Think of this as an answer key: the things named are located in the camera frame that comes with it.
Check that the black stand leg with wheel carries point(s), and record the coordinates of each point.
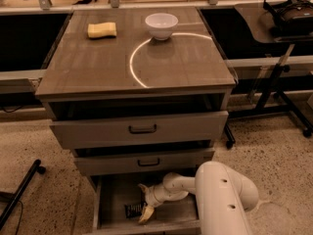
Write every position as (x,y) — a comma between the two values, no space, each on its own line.
(11,199)

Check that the grey drawer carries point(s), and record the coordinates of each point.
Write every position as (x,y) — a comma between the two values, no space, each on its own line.
(125,163)
(171,218)
(126,131)

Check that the bottom grey drawer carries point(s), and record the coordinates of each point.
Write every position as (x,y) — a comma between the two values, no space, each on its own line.
(171,218)

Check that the black top drawer handle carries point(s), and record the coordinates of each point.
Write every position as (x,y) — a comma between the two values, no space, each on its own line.
(142,129)

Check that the black rxbar chocolate wrapper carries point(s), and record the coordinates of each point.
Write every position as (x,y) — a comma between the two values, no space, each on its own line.
(134,210)

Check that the yellow sponge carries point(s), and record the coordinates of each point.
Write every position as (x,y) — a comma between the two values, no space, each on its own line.
(98,30)

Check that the black rolling side table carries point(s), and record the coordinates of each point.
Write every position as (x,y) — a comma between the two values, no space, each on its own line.
(277,47)

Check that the grey drawer cabinet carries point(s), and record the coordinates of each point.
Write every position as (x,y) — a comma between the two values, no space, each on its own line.
(134,75)

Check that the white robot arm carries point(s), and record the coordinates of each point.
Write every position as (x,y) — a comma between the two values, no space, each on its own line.
(223,197)

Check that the black middle drawer handle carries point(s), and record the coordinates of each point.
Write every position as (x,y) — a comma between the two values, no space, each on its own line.
(143,163)

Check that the black vr headset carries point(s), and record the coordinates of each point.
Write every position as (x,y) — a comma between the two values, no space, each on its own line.
(292,17)

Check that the white bowl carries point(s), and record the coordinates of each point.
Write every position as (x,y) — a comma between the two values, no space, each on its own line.
(161,25)

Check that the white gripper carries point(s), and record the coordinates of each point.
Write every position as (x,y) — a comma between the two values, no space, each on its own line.
(153,196)

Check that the black drawer handle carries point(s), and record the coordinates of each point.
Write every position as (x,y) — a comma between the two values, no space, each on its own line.
(142,129)
(143,163)

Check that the middle grey drawer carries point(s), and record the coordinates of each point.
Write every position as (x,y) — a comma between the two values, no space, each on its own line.
(125,163)

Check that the top grey drawer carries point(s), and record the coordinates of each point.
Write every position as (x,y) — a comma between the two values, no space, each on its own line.
(126,131)

